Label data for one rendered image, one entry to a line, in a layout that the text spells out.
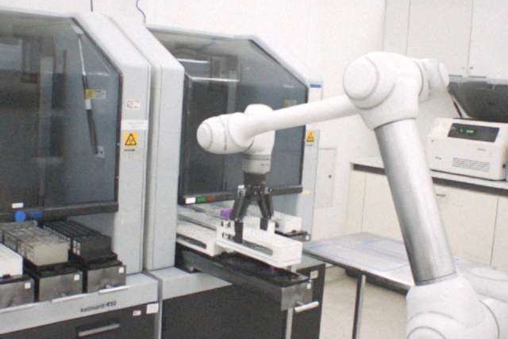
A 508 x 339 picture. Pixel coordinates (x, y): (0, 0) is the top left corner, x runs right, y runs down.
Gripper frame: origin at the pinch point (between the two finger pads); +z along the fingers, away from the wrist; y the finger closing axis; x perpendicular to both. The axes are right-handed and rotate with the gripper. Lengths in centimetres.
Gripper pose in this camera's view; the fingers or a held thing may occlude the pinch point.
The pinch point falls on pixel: (251, 234)
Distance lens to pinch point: 201.3
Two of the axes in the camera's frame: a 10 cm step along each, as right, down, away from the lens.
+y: 7.2, -0.2, 6.9
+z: -0.7, 9.9, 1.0
